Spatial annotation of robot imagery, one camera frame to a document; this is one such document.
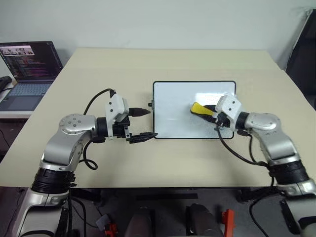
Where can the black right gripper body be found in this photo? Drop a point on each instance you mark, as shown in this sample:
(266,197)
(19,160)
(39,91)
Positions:
(224,122)

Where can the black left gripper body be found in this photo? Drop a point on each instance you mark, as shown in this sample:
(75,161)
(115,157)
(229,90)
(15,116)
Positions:
(122,129)

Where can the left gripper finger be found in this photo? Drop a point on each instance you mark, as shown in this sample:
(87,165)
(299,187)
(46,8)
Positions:
(139,112)
(144,137)

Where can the yellow whiteboard eraser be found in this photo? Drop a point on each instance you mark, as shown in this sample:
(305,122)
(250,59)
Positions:
(198,108)

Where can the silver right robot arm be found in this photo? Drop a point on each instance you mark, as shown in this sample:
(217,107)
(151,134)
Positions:
(274,143)

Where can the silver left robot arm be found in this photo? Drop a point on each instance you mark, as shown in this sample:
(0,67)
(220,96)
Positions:
(69,145)

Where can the black-framed whiteboard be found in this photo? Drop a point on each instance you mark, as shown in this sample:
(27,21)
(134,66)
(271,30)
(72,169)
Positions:
(172,111)

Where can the dark rounded shape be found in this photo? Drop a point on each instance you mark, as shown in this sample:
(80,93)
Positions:
(205,221)
(143,222)

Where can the white plug on floor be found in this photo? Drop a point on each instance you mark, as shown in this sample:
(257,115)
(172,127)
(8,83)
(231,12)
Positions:
(102,221)

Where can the dark panel with grey edge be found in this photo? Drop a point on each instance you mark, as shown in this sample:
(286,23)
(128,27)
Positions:
(302,61)

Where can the orange clamp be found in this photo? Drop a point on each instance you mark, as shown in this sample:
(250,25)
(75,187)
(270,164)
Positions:
(110,230)
(228,222)

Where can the open grey laptop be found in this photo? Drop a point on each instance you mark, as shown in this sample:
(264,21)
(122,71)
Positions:
(27,74)

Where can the black device beside laptop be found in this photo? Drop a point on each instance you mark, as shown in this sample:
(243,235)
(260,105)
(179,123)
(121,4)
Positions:
(5,82)

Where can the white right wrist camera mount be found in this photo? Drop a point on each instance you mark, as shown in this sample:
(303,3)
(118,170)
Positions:
(229,105)

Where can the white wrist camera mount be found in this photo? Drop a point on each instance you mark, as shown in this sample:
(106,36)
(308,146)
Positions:
(116,103)
(229,105)

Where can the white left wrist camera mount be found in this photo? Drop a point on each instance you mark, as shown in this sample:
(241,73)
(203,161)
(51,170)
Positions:
(116,103)

